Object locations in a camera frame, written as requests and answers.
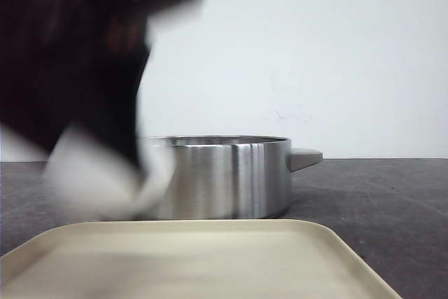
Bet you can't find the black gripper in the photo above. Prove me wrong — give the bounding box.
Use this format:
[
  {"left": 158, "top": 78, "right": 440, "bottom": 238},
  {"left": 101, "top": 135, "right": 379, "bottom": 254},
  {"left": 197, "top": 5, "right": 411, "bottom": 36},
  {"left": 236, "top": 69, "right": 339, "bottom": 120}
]
[{"left": 1, "top": 0, "right": 196, "bottom": 167}]

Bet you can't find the stainless steel steamer pot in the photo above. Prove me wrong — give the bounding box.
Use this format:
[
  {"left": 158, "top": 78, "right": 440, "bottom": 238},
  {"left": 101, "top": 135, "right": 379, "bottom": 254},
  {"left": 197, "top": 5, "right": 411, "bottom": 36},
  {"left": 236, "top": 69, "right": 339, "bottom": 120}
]
[{"left": 139, "top": 135, "right": 323, "bottom": 220}]

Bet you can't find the panda bun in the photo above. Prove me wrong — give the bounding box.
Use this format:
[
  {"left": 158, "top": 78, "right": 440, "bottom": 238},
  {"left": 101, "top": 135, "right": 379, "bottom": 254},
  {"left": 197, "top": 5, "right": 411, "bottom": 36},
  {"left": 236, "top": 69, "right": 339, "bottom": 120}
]
[{"left": 43, "top": 125, "right": 176, "bottom": 221}]

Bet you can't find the beige plastic tray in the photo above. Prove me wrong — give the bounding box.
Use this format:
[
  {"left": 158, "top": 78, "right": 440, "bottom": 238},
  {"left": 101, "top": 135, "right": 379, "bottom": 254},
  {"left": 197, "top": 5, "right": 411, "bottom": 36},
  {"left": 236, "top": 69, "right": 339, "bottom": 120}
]
[{"left": 1, "top": 219, "right": 397, "bottom": 298}]

